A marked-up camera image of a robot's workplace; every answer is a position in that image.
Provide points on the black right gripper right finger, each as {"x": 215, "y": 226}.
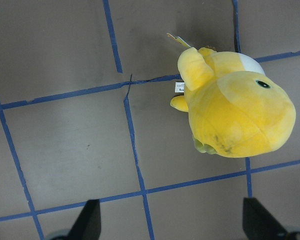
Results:
{"x": 259, "y": 224}

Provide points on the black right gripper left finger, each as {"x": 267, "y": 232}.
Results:
{"x": 88, "y": 224}

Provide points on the yellow plush toy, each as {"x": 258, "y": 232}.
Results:
{"x": 234, "y": 110}

